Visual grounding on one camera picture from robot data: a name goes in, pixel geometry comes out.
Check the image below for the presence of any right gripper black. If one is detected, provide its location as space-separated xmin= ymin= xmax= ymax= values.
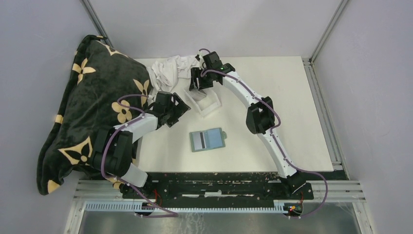
xmin=189 ymin=66 xmax=213 ymax=90

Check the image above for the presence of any clear plastic card box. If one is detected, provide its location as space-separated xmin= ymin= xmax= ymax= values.
xmin=183 ymin=89 xmax=222 ymax=117

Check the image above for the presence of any silver VIP credit card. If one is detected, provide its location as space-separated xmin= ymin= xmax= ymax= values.
xmin=190 ymin=131 xmax=206 ymax=152

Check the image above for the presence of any green leather card holder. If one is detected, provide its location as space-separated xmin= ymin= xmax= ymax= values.
xmin=189 ymin=128 xmax=227 ymax=153

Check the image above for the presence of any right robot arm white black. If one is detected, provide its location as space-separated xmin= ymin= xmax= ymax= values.
xmin=189 ymin=48 xmax=306 ymax=199

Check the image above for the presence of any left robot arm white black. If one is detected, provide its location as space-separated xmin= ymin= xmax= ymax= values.
xmin=87 ymin=91 xmax=190 ymax=198

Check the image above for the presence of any stack of credit cards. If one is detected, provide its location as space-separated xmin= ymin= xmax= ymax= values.
xmin=189 ymin=90 xmax=207 ymax=101

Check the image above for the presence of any white crumpled cloth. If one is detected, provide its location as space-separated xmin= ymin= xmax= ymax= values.
xmin=147 ymin=55 xmax=200 ymax=95

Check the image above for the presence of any black floral blanket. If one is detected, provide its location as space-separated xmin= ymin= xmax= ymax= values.
xmin=36 ymin=35 xmax=152 ymax=195

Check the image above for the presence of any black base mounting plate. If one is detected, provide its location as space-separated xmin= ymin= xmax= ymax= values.
xmin=139 ymin=172 xmax=323 ymax=208

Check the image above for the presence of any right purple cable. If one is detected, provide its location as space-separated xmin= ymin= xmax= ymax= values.
xmin=198 ymin=48 xmax=329 ymax=219

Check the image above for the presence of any purple cable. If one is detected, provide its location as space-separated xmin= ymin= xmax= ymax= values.
xmin=100 ymin=94 xmax=179 ymax=218
xmin=198 ymin=48 xmax=329 ymax=219

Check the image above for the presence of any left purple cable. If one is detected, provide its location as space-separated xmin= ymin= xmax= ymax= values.
xmin=100 ymin=94 xmax=179 ymax=218

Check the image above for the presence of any aluminium rail frame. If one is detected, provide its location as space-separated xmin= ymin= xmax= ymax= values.
xmin=63 ymin=0 xmax=376 ymax=234

